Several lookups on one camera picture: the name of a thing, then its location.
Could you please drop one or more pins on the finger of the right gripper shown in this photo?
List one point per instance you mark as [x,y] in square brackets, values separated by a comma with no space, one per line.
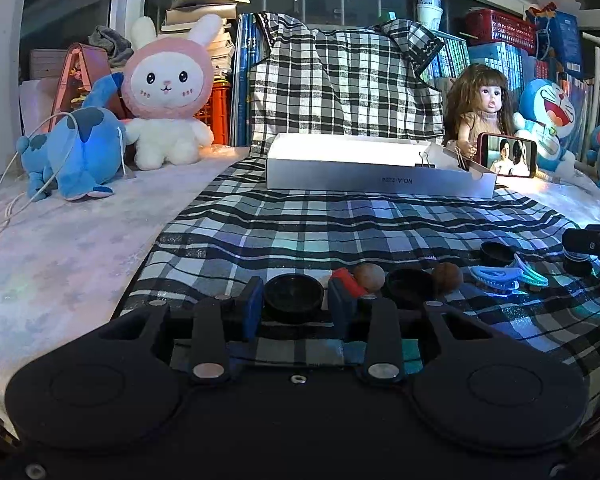
[582,241]

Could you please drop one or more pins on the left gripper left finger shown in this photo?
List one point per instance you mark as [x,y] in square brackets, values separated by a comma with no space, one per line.
[219,320]

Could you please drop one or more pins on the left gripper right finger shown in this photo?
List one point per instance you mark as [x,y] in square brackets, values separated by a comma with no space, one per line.
[375,317]

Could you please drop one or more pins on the black round lid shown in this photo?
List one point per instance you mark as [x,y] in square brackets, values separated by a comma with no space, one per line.
[409,288]

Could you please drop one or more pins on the brown nut ball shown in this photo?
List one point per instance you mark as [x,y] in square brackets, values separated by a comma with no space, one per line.
[370,276]
[447,276]

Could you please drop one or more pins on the white blue hair clip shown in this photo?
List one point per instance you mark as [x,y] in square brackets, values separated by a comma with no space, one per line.
[500,279]
[528,275]

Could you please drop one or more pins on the black round cap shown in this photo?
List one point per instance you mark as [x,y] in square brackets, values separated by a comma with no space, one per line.
[496,254]
[293,292]

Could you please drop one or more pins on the small black binder clip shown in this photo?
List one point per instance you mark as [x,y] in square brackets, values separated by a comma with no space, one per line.
[424,161]

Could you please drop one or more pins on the black white plaid cloth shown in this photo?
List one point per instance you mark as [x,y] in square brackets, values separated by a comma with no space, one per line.
[365,82]

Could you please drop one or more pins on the red cased smartphone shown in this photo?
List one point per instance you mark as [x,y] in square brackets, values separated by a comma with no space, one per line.
[507,156]

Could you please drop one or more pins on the brown haired doll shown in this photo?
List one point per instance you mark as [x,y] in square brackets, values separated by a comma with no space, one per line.
[478,102]

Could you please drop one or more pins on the white shallow cardboard box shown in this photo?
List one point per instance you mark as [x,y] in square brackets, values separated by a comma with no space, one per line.
[314,162]

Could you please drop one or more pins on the red plastic crate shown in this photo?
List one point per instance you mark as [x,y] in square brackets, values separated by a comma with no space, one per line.
[215,113]

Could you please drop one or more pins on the blue dinosaur plush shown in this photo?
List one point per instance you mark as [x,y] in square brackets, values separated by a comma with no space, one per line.
[82,153]

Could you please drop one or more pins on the blue gift box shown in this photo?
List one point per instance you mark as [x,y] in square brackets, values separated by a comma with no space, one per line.
[557,35]

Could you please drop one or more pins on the pink white bunny plush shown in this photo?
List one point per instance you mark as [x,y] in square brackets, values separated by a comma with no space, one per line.
[166,82]

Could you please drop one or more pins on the red plastic basket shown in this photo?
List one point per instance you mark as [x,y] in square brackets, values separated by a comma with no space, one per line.
[485,26]

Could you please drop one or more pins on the pink handbag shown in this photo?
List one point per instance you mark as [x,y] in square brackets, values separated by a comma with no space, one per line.
[82,67]

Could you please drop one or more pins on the stacked paper cups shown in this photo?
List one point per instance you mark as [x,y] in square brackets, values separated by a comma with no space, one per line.
[429,13]

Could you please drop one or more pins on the stack of books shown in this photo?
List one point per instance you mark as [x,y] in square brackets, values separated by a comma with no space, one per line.
[208,22]

